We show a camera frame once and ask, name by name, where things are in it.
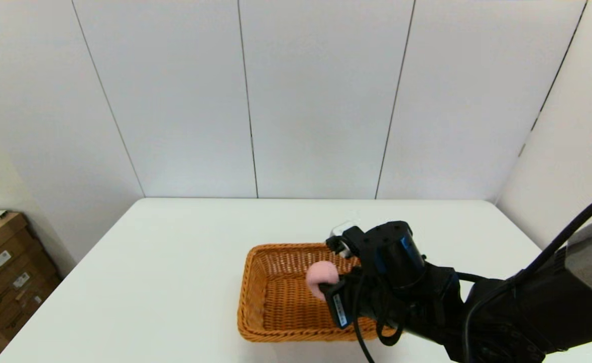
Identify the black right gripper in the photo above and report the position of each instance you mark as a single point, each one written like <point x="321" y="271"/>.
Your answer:
<point x="422" y="302"/>

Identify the pink plush peach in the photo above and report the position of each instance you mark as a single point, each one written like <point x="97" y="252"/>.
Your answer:
<point x="320" y="275"/>

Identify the orange wicker basket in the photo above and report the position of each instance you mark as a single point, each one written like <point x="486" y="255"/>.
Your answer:
<point x="281" y="302"/>

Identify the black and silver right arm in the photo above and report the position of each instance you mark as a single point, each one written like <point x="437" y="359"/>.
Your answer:
<point x="528" y="312"/>

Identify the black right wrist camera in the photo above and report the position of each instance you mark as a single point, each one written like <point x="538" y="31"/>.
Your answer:
<point x="392" y="252"/>

